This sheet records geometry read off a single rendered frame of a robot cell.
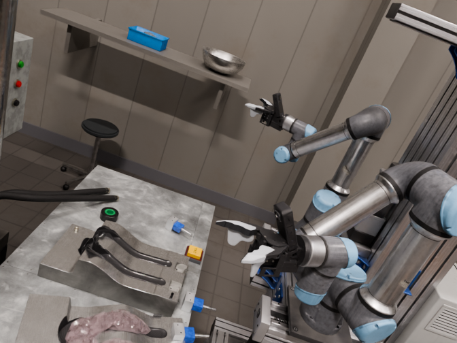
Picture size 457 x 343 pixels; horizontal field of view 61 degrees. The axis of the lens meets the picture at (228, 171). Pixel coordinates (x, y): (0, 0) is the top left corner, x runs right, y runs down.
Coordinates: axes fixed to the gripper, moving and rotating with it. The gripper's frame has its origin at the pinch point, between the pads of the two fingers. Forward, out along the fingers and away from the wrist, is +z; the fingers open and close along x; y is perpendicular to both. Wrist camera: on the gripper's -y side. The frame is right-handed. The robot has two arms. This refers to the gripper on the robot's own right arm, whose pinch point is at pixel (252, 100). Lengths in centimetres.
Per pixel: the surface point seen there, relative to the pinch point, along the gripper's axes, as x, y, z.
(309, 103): 154, 42, 16
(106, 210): -65, 54, 24
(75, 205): -72, 56, 37
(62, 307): -117, 39, -13
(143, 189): -31, 62, 32
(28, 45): -77, -10, 63
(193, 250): -52, 55, -19
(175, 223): -44, 56, -1
